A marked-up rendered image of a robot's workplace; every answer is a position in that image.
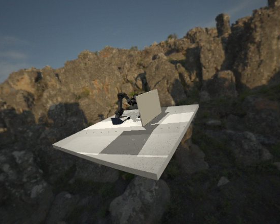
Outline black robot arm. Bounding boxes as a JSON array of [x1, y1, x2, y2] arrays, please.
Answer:
[[114, 93, 138, 118]]

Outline beige wall panel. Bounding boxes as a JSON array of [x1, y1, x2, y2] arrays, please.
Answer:
[[135, 89, 161, 127]]

